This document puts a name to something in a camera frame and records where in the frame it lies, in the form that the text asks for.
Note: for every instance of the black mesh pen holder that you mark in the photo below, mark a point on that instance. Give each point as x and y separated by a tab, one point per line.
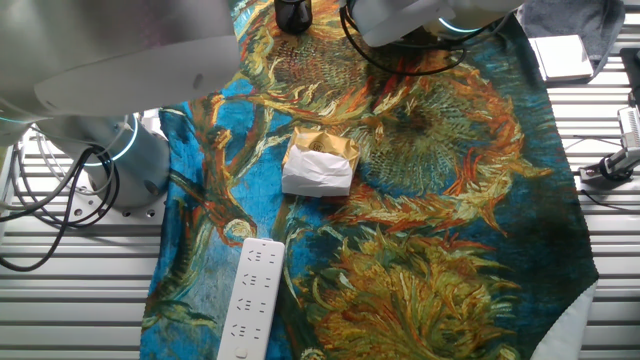
293	17

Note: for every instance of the white flat pad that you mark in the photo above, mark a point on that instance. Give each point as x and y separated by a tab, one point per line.
562	57

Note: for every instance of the sunflower painting tablecloth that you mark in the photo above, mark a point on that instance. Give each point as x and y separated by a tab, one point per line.
425	250

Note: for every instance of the dark grey cloth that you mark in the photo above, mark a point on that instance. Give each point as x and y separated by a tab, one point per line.
585	20

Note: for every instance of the gold tissue pack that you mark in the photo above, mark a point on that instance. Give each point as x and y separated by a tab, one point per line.
316	172

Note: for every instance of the white power strip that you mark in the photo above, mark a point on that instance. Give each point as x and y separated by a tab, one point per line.
250	300

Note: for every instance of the white fabric sheet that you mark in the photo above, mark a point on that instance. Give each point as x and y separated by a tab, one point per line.
565	335

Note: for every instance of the black device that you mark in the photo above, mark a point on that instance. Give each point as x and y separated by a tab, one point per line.
632	65

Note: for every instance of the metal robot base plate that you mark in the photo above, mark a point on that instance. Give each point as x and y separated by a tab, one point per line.
85	212

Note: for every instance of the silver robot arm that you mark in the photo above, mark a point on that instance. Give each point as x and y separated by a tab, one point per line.
100	65

